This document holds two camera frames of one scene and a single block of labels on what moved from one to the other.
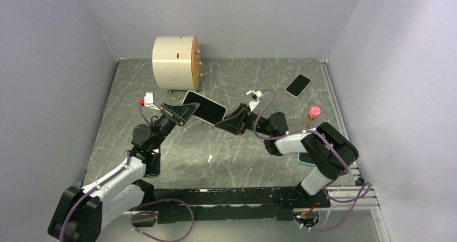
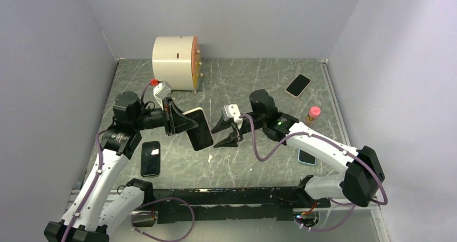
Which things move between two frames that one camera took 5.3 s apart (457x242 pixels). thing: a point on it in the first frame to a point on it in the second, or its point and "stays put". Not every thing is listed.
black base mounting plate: [223, 204] stays put
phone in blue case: [304, 157] stays put
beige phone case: [206, 98] to [192, 143]
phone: [153, 165] stays put
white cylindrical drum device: [177, 62] stays put
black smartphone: [208, 110] to [200, 137]
